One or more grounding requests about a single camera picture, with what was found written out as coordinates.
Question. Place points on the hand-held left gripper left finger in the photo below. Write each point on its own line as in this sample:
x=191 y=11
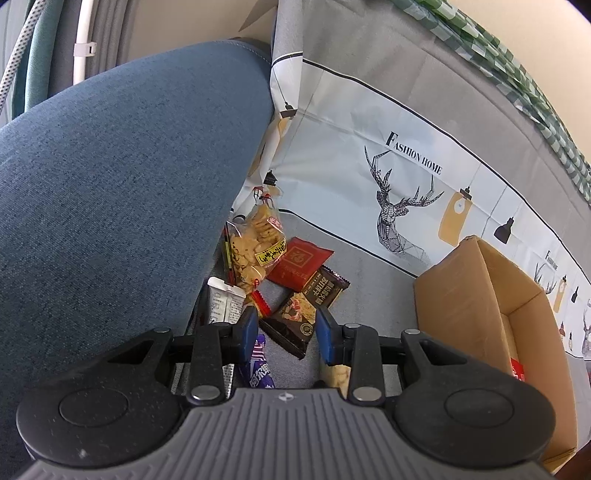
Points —
x=249 y=330

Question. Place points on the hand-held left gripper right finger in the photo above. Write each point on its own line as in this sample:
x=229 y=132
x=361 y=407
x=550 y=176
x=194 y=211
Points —
x=325 y=334

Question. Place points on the red-edged clear snack packet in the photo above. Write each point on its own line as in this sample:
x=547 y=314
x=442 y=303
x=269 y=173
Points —
x=262 y=305

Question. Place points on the dark brown snack packet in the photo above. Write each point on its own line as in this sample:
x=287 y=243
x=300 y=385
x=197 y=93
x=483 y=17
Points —
x=298 y=318

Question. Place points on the cardboard box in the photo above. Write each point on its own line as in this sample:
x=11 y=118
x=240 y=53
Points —
x=457 y=295

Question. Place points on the white snack packet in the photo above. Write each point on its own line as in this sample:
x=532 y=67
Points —
x=221 y=302

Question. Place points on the purple snack packet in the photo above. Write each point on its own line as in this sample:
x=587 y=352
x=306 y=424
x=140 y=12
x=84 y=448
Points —
x=258 y=369

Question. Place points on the small clear biscuit packet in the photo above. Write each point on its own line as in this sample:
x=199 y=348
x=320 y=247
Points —
x=337 y=376

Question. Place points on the red square snack packet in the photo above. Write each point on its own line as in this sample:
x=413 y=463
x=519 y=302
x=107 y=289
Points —
x=300 y=263

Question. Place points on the clear bag of biscuits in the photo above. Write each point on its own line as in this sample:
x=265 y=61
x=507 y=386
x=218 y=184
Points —
x=254 y=240

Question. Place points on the small red packet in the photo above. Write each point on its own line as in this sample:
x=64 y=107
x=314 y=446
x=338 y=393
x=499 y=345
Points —
x=518 y=369

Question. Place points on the blue fabric cushion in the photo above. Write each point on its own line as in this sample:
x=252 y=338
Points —
x=115 y=184

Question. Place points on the grey deer-print cloth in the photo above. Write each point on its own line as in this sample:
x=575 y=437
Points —
x=415 y=138

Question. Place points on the grey curtain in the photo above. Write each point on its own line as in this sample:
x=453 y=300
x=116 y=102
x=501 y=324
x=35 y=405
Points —
x=113 y=32

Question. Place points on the green checkered cloth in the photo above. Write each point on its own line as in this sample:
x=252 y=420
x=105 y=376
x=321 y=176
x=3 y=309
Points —
x=508 y=60

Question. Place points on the white pipe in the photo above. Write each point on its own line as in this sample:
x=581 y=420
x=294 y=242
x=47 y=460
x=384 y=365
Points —
x=83 y=27

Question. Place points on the teal curtain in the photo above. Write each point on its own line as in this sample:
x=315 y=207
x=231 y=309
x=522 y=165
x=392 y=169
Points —
x=39 y=55

